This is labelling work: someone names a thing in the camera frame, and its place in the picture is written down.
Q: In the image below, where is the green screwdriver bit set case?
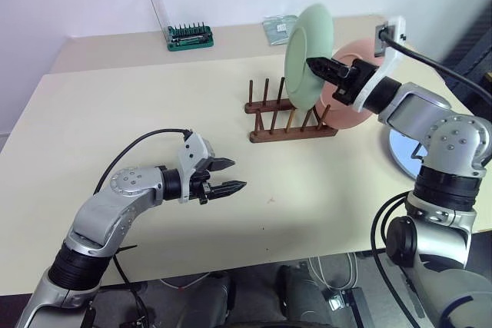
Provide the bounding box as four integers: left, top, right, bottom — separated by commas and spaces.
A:
149, 0, 214, 52

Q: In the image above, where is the green plate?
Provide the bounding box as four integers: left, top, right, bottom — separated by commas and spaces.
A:
284, 3, 335, 108

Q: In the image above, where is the grey-green plastic packet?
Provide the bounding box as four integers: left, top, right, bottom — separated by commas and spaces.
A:
262, 14, 299, 47

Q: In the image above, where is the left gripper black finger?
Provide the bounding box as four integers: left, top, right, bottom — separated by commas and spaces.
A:
207, 180, 248, 201
209, 157, 237, 173

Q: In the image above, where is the white cable under table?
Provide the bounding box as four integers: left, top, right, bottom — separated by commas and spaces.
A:
306, 253, 359, 291

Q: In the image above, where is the pink plate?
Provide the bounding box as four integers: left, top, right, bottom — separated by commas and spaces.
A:
314, 38, 386, 130

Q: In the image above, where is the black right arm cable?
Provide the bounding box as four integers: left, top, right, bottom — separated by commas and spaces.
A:
378, 26, 492, 99

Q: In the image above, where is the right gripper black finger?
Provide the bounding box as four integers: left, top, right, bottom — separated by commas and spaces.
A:
305, 56, 349, 84

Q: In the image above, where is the black slatted furniture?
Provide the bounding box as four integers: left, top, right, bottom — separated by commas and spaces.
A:
440, 0, 492, 114

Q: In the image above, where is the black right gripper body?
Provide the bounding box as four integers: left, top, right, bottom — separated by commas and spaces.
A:
332, 58, 381, 107

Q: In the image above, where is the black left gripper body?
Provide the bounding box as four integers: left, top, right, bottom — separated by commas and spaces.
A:
190, 157, 217, 207

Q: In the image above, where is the blue plate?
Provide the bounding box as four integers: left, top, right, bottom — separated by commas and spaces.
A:
377, 127, 428, 181

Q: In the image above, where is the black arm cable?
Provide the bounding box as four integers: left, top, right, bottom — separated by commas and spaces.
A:
93, 128, 193, 195
378, 26, 492, 99

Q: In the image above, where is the dark rounded grey shape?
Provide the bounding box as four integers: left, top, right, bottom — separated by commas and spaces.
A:
281, 264, 332, 328

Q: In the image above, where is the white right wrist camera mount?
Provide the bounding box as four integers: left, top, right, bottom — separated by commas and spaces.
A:
352, 15, 408, 111

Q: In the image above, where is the wooden dish rack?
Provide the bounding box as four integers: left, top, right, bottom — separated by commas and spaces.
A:
244, 77, 339, 144

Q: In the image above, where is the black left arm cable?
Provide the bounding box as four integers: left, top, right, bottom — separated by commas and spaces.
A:
93, 128, 193, 195

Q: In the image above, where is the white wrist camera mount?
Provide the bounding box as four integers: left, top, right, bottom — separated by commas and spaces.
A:
177, 132, 217, 204
352, 15, 408, 111

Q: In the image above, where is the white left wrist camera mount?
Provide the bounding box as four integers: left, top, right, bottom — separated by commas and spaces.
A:
177, 132, 217, 204

